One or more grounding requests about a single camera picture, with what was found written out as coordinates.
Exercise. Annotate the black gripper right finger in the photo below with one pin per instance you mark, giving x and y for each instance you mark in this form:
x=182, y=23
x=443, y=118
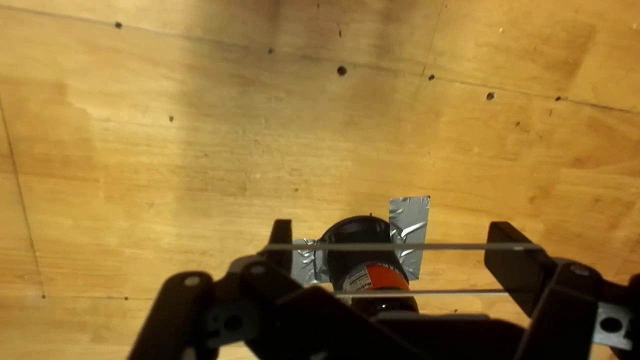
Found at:
x=560, y=300

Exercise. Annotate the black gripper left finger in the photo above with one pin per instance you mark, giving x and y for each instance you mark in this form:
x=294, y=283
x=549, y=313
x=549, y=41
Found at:
x=201, y=313

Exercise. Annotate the thin grey rubber band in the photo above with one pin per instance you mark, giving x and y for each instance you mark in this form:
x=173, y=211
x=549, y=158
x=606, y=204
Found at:
x=440, y=247

